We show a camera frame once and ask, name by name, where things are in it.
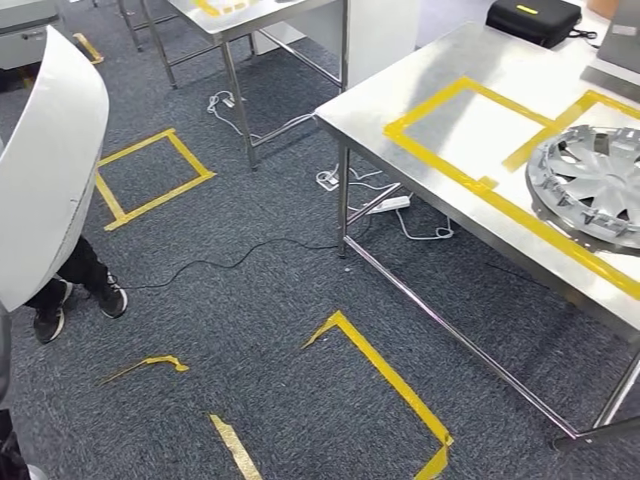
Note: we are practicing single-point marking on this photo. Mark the grey laptop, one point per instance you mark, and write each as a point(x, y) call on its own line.
point(623, 33)

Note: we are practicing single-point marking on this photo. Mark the steel workbench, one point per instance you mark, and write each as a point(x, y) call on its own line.
point(360, 119)

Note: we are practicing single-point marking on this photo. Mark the white curved panel part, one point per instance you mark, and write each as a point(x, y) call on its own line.
point(50, 166)

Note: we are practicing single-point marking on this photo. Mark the loose crumpled yellow tape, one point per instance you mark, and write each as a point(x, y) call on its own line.
point(160, 361)

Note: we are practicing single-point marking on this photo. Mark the pale grey cabinet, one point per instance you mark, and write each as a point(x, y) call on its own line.
point(30, 33)

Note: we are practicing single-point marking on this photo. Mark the steel table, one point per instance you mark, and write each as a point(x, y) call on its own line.
point(240, 20)

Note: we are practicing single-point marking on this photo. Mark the white panel cabinet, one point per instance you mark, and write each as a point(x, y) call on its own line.
point(385, 40)

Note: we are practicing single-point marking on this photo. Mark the white power strip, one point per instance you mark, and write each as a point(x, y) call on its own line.
point(390, 204)

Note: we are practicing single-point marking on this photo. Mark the person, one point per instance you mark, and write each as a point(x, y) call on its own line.
point(84, 265)

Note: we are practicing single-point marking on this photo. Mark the yellow floor tape square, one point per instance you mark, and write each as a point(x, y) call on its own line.
point(390, 372)

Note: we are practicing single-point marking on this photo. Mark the grey wheel hubcap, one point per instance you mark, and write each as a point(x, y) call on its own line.
point(590, 179)

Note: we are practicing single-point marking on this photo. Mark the black zip case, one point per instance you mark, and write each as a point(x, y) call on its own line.
point(530, 20)

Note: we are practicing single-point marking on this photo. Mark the short yellow tape strip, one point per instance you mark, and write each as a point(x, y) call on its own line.
point(235, 447)
point(89, 48)

